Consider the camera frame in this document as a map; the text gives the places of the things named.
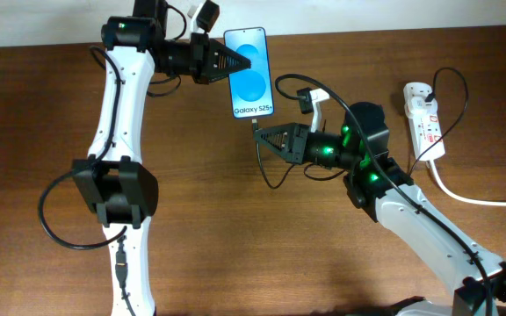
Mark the white power strip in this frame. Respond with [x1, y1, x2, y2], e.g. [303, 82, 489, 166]
[403, 83, 445, 162]

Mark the blue Galaxy smartphone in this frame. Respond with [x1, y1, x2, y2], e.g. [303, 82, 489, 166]
[223, 27, 274, 119]

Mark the white USB charger plug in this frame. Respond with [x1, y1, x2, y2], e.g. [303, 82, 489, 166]
[404, 97, 437, 119]

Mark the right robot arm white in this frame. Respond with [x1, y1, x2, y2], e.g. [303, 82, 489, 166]
[254, 102, 506, 315]

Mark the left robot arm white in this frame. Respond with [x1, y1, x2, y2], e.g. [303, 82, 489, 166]
[72, 1, 251, 315]

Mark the white power strip cord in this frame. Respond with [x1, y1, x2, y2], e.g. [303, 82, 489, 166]
[427, 158, 506, 210]

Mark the black USB charging cable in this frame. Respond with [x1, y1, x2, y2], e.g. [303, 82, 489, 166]
[250, 66, 470, 190]

